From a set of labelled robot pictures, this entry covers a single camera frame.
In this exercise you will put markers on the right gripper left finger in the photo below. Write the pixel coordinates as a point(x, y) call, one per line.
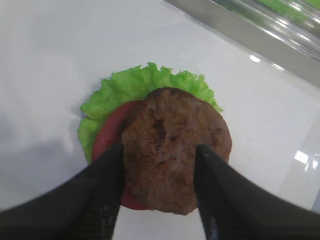
point(85, 207)

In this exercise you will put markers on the green lettuce in container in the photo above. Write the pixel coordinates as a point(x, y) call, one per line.
point(292, 10)

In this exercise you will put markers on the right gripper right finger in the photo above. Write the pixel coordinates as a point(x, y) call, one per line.
point(231, 207)

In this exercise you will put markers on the red tomato slice on burger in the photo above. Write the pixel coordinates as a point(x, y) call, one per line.
point(108, 135)

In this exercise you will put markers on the green lettuce leaf on burger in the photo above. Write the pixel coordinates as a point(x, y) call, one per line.
point(134, 84)

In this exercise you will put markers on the brown meat patty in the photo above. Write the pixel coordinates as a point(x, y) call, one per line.
point(159, 140)

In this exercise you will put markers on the white paper sheet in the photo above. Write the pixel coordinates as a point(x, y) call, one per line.
point(54, 54)

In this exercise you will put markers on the clear lettuce cheese container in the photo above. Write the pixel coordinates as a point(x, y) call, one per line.
point(304, 37)

